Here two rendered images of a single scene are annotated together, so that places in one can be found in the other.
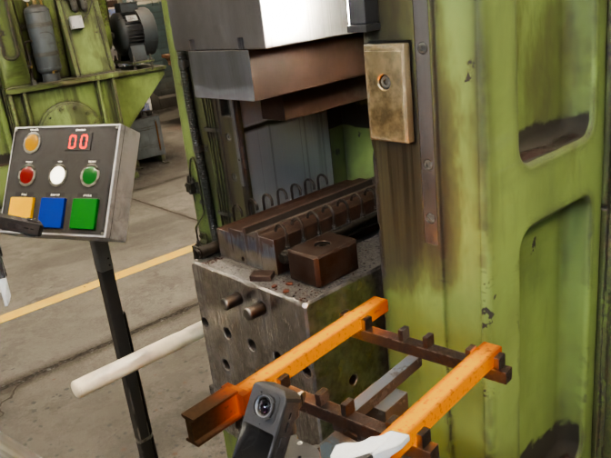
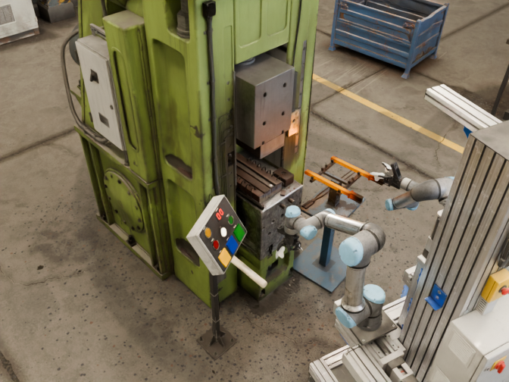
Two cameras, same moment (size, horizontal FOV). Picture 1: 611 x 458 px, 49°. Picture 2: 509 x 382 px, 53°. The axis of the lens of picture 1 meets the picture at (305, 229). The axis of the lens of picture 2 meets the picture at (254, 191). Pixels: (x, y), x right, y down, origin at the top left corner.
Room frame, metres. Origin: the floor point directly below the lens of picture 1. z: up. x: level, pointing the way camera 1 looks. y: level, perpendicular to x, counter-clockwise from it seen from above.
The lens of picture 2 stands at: (1.62, 2.56, 3.08)
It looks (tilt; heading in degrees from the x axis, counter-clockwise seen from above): 41 degrees down; 266
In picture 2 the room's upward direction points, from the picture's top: 1 degrees clockwise
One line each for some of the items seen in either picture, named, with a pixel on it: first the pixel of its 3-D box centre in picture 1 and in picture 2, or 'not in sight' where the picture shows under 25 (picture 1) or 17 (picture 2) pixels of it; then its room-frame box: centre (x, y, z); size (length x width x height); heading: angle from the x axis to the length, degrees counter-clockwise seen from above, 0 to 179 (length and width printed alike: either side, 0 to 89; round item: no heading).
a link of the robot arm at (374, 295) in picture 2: not in sight; (371, 299); (0.91, 1.00, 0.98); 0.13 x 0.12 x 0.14; 32
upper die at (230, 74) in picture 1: (298, 59); (248, 130); (1.49, -0.03, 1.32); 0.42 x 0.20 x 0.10; 131
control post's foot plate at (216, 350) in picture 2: not in sight; (216, 337); (1.72, 0.56, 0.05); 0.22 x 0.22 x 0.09; 41
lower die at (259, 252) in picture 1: (315, 217); (247, 176); (1.49, -0.03, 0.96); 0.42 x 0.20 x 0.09; 131
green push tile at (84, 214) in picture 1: (85, 214); (238, 233); (1.56, 0.52, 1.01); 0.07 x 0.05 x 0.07; 66
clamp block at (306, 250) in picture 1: (324, 259); (283, 176); (1.25, -0.03, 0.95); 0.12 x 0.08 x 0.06; 131
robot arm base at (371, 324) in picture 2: not in sight; (368, 313); (0.91, 0.99, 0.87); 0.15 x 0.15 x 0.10
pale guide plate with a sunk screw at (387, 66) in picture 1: (388, 93); (292, 123); (1.20, -0.17, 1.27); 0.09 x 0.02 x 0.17; 41
